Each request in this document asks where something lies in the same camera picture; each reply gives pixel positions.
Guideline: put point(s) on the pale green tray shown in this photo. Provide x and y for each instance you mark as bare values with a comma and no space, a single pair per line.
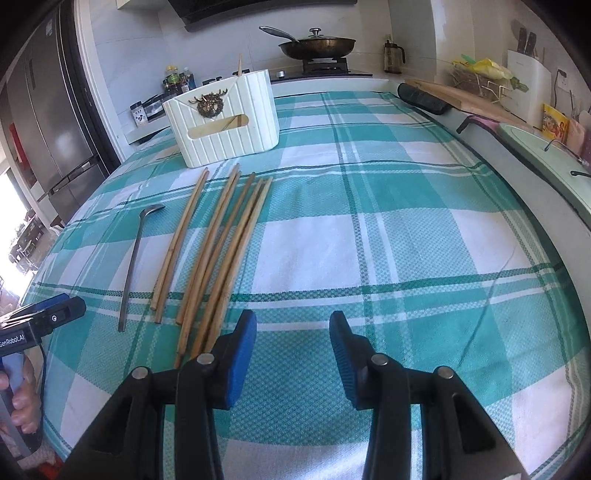
545,161

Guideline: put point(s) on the glass french press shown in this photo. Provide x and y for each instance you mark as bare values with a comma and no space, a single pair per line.
392,57

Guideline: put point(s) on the wooden chopstick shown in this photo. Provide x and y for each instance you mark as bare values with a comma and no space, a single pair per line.
239,64

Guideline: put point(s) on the wooden cutting board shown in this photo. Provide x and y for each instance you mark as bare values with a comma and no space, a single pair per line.
466,104

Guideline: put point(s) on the black range hood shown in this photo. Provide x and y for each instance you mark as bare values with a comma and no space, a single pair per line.
221,11

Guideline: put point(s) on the white spice packet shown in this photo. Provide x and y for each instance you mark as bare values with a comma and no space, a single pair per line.
138,115

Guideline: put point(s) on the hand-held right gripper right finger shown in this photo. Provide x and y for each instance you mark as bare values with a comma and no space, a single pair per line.
344,364

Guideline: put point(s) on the teal checked tablecloth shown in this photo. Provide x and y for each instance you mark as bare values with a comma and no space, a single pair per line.
369,230

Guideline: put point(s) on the black frying pan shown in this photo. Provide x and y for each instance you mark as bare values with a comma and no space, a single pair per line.
318,47

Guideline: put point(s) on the yellow plastic bag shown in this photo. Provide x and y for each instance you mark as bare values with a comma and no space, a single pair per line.
489,69

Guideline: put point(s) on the black gas stove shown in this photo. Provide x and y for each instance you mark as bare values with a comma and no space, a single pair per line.
323,69

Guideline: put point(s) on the long metal spoon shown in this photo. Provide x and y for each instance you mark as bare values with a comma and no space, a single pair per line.
134,263

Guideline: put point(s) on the glass pan lid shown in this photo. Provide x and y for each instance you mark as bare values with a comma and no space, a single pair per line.
316,38

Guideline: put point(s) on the dark spice packet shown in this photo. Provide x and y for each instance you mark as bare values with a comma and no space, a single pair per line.
157,108

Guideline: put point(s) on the grey steel refrigerator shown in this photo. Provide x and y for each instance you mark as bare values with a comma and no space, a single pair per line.
51,129

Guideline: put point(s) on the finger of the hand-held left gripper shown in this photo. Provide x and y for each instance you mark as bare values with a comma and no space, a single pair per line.
60,314
37,304

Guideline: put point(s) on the white wall socket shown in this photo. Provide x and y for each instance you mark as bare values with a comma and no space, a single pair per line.
561,78

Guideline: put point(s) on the dark sauce bottle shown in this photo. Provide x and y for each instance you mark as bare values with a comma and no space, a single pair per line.
187,81

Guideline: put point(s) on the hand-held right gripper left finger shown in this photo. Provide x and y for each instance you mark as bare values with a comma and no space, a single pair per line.
240,360

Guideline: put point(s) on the cream ribbed utensil holder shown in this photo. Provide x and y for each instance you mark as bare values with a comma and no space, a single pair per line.
231,143

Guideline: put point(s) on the white knife block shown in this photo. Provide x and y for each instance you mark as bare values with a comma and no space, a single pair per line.
526,83

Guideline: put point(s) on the person's left hand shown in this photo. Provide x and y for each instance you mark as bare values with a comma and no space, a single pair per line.
30,397

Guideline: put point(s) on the group of wooden chopsticks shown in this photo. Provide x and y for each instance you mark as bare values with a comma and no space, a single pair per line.
207,318

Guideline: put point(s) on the yellow snack packet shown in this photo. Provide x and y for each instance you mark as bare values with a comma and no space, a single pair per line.
554,122

